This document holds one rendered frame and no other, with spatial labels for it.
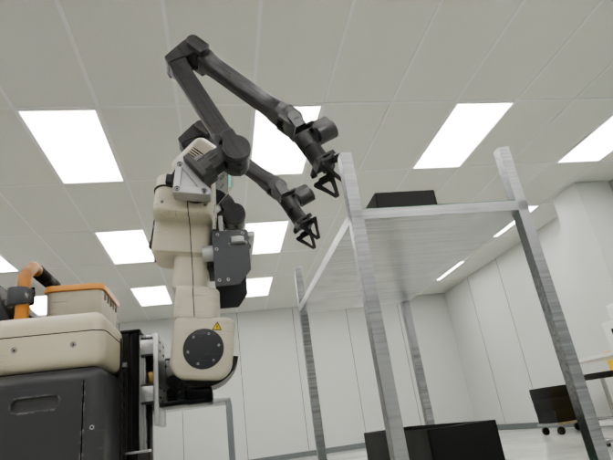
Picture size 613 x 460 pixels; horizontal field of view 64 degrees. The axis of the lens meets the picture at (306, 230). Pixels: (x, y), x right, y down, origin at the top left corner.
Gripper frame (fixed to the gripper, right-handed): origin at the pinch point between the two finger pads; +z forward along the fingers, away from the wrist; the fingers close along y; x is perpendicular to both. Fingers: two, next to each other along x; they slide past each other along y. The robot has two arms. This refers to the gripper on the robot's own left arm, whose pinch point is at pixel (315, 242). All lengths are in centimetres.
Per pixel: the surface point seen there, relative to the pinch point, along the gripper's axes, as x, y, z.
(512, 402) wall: -393, 733, 268
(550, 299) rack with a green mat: -15, -65, 55
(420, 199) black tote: -15, -50, 17
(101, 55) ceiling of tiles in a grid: 9, 111, -215
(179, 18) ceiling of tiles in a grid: -39, 79, -191
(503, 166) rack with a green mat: -30, -64, 24
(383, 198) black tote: -6, -50, 12
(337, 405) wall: -150, 893, 102
